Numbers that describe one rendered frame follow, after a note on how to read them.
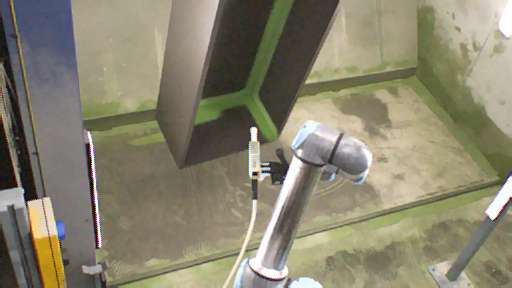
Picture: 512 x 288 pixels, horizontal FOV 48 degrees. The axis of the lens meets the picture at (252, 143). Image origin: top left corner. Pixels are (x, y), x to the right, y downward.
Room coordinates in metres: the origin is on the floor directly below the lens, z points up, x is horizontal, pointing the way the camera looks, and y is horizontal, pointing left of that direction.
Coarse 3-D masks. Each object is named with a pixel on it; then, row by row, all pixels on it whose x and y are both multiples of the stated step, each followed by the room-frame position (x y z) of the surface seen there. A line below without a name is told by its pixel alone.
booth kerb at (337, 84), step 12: (384, 72) 3.58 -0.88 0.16; (396, 72) 3.64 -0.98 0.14; (408, 72) 3.70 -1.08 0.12; (312, 84) 3.27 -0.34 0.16; (324, 84) 3.32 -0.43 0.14; (336, 84) 3.38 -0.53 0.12; (348, 84) 3.43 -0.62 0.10; (360, 84) 3.49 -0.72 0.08; (300, 96) 3.23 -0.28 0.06; (84, 120) 2.47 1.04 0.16; (96, 120) 2.50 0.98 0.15; (108, 120) 2.54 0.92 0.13; (120, 120) 2.58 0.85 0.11; (132, 120) 2.62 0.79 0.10; (144, 120) 2.65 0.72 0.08
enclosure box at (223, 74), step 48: (192, 0) 1.94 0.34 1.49; (240, 0) 2.31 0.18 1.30; (288, 0) 2.44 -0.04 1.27; (336, 0) 2.17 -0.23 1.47; (192, 48) 1.91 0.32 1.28; (240, 48) 2.41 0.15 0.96; (288, 48) 2.38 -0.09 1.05; (192, 96) 1.89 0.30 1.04; (240, 96) 2.55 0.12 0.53; (288, 96) 2.31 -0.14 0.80; (192, 144) 2.14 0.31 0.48; (240, 144) 2.22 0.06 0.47
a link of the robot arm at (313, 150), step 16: (304, 128) 1.41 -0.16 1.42; (320, 128) 1.42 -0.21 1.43; (304, 144) 1.37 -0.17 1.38; (320, 144) 1.37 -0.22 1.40; (336, 144) 1.37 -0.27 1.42; (304, 160) 1.34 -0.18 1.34; (320, 160) 1.35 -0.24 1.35; (288, 176) 1.34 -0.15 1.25; (304, 176) 1.32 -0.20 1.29; (288, 192) 1.30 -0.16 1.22; (304, 192) 1.30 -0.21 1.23; (288, 208) 1.26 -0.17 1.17; (304, 208) 1.28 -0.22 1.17; (272, 224) 1.25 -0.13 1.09; (288, 224) 1.24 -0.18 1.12; (272, 240) 1.21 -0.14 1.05; (288, 240) 1.22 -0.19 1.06; (256, 256) 1.20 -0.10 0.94; (272, 256) 1.18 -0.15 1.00; (288, 256) 1.21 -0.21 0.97; (240, 272) 1.15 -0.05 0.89; (256, 272) 1.14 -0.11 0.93; (272, 272) 1.15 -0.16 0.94
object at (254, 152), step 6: (252, 132) 2.06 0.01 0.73; (252, 138) 1.99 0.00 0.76; (252, 144) 1.91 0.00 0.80; (258, 144) 1.92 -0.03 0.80; (252, 150) 1.85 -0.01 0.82; (258, 150) 1.86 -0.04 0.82; (252, 156) 1.79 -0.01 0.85; (258, 156) 1.79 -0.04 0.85; (252, 162) 1.73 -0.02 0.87; (258, 162) 1.74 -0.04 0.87; (252, 168) 1.68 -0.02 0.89; (258, 168) 1.68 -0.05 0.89; (252, 174) 1.66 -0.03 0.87; (258, 174) 1.66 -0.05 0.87; (252, 180) 1.73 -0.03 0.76; (252, 186) 1.72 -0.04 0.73; (252, 192) 1.71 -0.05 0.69; (252, 198) 1.70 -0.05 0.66
